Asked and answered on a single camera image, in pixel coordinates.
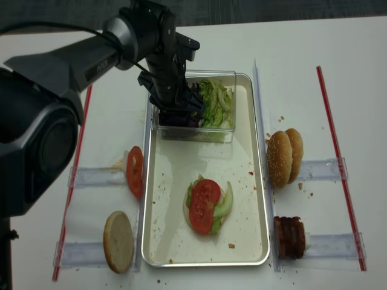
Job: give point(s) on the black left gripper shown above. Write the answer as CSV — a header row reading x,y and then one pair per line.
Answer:
x,y
166,80

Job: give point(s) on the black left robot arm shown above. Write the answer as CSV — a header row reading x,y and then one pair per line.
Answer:
x,y
41,109

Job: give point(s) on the purple lettuce leaves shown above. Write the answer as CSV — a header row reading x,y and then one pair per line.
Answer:
x,y
184,119

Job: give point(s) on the green lettuce in container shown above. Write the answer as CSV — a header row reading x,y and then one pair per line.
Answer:
x,y
219,102

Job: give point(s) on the clear plastic lettuce container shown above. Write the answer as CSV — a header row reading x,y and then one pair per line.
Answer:
x,y
205,134

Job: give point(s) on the tomato slice in left dispenser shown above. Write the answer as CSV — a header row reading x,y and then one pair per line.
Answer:
x,y
134,169

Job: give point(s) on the upper tomato slice on bun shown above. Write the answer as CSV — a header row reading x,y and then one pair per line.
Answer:
x,y
206,190

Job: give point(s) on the tomato slice on bun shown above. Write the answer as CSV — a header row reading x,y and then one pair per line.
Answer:
x,y
201,216
206,190

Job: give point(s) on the lower tomato slice on bun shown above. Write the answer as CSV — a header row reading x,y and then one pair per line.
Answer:
x,y
201,216

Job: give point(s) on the lettuce leaf on bun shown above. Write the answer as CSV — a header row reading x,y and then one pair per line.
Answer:
x,y
225,202

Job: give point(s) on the stack of meat patties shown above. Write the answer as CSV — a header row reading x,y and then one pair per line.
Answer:
x,y
290,236

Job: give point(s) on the metal baking tray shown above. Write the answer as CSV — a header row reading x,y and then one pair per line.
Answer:
x,y
243,240

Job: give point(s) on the white pusher block left upper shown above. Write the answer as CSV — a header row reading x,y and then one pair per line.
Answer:
x,y
125,160

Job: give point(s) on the white pusher block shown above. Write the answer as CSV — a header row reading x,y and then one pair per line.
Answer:
x,y
125,160
307,241

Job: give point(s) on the clear upper pusher track left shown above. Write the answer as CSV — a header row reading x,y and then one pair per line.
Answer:
x,y
99,177

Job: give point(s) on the clear pusher track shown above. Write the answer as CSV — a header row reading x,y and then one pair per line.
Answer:
x,y
99,177
323,170
333,246
79,254

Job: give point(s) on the front sesame bun top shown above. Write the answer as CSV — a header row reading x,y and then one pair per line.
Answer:
x,y
279,159

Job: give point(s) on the sesame bun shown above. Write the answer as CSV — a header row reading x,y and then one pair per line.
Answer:
x,y
297,153
279,159

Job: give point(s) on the rear sesame bun top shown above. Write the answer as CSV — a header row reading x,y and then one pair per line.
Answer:
x,y
297,153

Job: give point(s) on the bottom bun half in dispenser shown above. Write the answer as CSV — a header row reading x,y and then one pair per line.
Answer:
x,y
118,242

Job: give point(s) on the clear upper pusher track right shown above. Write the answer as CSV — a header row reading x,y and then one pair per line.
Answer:
x,y
323,170

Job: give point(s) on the clear lower pusher track left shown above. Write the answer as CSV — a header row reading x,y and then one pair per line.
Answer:
x,y
79,254

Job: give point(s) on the white pusher block right lower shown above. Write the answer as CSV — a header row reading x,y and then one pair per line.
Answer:
x,y
307,241

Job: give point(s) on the clear lower pusher track right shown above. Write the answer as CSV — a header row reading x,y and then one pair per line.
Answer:
x,y
333,246

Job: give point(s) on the red rail strip left side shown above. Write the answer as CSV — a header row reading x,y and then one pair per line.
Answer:
x,y
72,176

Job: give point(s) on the red rail strip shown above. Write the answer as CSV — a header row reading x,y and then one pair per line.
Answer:
x,y
72,176
346,190

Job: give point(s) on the red rail strip right side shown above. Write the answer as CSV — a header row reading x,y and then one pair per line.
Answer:
x,y
346,190

